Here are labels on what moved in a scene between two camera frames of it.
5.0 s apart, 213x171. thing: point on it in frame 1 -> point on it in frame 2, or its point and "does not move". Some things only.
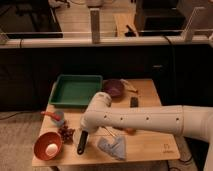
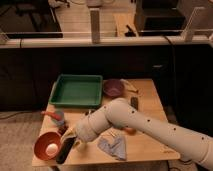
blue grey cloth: [116, 146] does not move
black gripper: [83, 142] -> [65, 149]
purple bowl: [113, 86] does not move
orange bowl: [45, 139] does not move
